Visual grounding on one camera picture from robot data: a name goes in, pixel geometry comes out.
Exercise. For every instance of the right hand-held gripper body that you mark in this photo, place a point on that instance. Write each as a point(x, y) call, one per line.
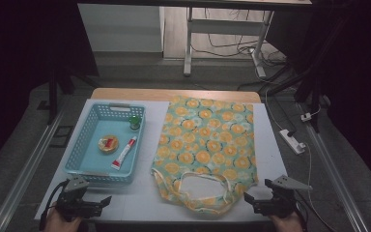
point(281, 203)

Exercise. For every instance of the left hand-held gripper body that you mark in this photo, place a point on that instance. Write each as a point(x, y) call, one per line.
point(72, 201)

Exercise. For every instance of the red and white tube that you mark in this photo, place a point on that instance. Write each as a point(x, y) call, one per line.
point(124, 153)

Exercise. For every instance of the light blue plastic basket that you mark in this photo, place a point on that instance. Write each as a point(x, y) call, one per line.
point(109, 130)

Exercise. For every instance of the orange slice print cloth bag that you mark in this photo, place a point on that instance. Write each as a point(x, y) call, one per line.
point(206, 138)

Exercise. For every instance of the small green capped bottle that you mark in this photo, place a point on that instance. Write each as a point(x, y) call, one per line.
point(135, 121)

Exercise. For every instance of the person's right hand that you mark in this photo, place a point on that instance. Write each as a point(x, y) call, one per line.
point(290, 225)

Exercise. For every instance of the person's left hand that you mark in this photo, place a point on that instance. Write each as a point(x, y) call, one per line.
point(61, 225)

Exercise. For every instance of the white power strip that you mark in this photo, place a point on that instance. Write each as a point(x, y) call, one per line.
point(291, 141)

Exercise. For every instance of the small white adapter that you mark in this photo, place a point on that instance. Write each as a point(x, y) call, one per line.
point(306, 117)

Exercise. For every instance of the black metal stand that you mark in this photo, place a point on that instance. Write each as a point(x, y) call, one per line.
point(53, 93)
point(312, 80)

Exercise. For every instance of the white panel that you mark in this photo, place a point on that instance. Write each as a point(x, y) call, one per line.
point(119, 29)

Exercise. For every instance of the aluminium floor rail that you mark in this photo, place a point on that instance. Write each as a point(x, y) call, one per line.
point(338, 180)
point(22, 180)

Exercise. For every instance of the white desk frame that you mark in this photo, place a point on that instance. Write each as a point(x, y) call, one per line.
point(225, 26)

